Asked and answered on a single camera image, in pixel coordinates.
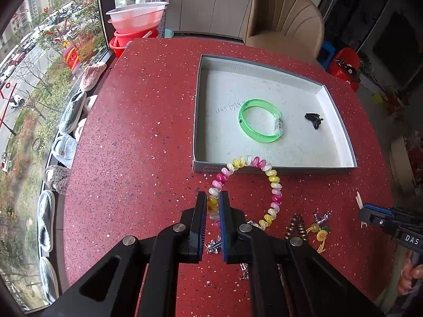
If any small cream hair clip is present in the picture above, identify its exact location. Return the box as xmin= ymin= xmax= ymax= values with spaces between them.
xmin=356 ymin=191 xmax=368 ymax=229

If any red plastic bucket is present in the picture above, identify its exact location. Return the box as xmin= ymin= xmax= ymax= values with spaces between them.
xmin=109 ymin=30 xmax=160 ymax=59

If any translucent plastic basin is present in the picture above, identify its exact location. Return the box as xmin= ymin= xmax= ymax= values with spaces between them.
xmin=106 ymin=1 xmax=170 ymax=24

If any black hair clip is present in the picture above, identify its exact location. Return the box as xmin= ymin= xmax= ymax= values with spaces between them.
xmin=304 ymin=113 xmax=323 ymax=130

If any green translucent bangle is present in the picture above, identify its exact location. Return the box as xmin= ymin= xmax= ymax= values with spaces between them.
xmin=238 ymin=99 xmax=285 ymax=143

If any pink plastic basin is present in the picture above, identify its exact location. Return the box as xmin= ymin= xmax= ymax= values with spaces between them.
xmin=108 ymin=18 xmax=164 ymax=35

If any pink yellow beaded spiral bracelet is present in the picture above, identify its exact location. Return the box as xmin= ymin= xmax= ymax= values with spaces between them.
xmin=207 ymin=156 xmax=283 ymax=230

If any person's right hand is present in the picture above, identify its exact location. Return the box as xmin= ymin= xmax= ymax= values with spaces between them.
xmin=400 ymin=250 xmax=423 ymax=296

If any grey speckled post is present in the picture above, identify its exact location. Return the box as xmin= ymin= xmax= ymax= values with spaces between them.
xmin=157 ymin=7 xmax=166 ymax=39

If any silver metal hair clip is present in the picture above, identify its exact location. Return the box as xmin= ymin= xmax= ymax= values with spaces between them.
xmin=205 ymin=236 xmax=223 ymax=255

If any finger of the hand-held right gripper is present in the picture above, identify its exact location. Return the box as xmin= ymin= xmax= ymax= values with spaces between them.
xmin=359 ymin=207 xmax=398 ymax=229
xmin=363 ymin=204 xmax=403 ymax=217

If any yellow pineapple charm cord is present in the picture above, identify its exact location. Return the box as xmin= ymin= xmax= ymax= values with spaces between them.
xmin=306 ymin=223 xmax=331 ymax=254

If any red plastic stool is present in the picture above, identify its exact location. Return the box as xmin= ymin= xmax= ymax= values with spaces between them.
xmin=330 ymin=48 xmax=361 ymax=91

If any blue plastic stool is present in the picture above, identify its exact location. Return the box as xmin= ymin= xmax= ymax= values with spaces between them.
xmin=319 ymin=41 xmax=336 ymax=70

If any red lantern window decal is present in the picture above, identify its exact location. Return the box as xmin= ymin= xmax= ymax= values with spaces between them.
xmin=64 ymin=44 xmax=80 ymax=73

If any grey shallow cardboard tray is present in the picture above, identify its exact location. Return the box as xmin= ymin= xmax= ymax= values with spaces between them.
xmin=192 ymin=54 xmax=358 ymax=174

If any row of slippers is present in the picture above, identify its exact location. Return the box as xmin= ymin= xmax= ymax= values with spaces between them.
xmin=37 ymin=62 xmax=107 ymax=304

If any beige upholstered chair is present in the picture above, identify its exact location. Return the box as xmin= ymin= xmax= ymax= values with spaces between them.
xmin=243 ymin=0 xmax=326 ymax=63

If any brown spiral hair tie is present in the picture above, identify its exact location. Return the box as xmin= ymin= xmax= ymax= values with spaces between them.
xmin=285 ymin=215 xmax=308 ymax=241

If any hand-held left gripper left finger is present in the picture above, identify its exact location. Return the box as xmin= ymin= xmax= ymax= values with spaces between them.
xmin=43 ymin=192 xmax=209 ymax=317

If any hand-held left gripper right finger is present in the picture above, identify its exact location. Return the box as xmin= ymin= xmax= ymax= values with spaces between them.
xmin=219 ymin=191 xmax=385 ymax=317

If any small silver charm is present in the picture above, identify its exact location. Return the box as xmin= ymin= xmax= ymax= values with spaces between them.
xmin=312 ymin=211 xmax=331 ymax=226

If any black object on stool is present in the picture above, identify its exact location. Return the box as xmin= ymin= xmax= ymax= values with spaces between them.
xmin=334 ymin=59 xmax=359 ymax=75

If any white low cabinet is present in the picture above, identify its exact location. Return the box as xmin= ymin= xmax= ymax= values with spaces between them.
xmin=163 ymin=0 xmax=253 ymax=39

